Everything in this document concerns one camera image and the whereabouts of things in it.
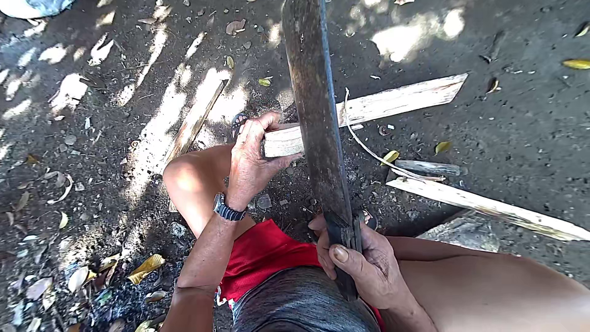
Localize long pale split wood plank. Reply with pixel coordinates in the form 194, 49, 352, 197
264, 73, 469, 158

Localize person's left forearm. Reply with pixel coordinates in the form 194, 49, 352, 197
160, 196, 248, 332

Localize machete with black handle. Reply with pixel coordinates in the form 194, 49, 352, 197
281, 0, 364, 302

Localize pile of dry leaves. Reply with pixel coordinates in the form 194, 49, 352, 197
0, 251, 169, 332

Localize light blue plastic bag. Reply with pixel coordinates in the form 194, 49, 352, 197
0, 0, 76, 19

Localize short grey wood stick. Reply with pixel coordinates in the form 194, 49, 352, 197
395, 160, 461, 177

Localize large curled yellow-brown leaf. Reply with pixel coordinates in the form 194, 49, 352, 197
128, 254, 166, 286

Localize large grey stone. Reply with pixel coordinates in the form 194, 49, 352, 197
416, 210, 501, 253

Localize person's left hand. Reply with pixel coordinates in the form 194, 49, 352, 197
228, 111, 303, 212

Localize person's body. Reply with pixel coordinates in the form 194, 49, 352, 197
216, 219, 385, 332

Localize long pale narrow wood strip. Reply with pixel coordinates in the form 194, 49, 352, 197
386, 177, 590, 242

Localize person's legs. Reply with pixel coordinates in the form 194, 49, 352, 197
163, 113, 590, 332

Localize person's right hand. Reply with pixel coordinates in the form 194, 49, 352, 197
308, 213, 412, 310

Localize brown-edged narrow wood piece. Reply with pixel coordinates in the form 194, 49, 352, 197
164, 79, 230, 213

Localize thin pale curved vine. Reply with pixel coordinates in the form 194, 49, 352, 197
344, 88, 446, 182

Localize person's right forearm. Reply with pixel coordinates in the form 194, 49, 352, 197
379, 295, 439, 332

